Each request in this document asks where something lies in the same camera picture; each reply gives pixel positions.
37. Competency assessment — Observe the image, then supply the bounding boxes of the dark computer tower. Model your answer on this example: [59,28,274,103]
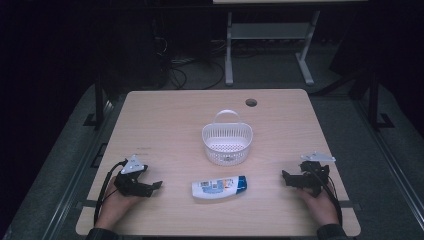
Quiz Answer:
[99,16,169,92]

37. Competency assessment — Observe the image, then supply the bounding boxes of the black floor cables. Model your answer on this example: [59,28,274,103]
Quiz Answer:
[167,57,227,91]

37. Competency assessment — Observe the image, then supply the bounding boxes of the white and blue shampoo bottle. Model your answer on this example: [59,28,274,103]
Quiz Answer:
[191,175,249,201]

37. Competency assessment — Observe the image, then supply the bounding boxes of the person's right hand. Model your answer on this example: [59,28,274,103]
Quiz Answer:
[295,187,340,228]

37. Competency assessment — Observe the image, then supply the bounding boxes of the black metal stand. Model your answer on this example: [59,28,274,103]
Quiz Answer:
[82,74,112,131]
[365,71,396,132]

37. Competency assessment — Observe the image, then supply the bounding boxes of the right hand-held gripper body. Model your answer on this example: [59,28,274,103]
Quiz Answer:
[295,151,337,198]

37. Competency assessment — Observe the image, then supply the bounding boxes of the person's left hand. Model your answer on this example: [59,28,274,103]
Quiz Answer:
[94,176,143,231]

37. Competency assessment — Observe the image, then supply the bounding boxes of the white plastic basket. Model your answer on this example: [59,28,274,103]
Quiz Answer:
[201,109,254,167]

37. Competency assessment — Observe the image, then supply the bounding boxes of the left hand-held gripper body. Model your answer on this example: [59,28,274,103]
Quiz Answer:
[114,154,151,198]

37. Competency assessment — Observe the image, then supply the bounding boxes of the white metal table frame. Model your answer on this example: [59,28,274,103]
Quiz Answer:
[224,9,322,87]

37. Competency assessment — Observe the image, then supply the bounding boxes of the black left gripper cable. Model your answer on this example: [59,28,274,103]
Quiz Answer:
[93,160,129,225]

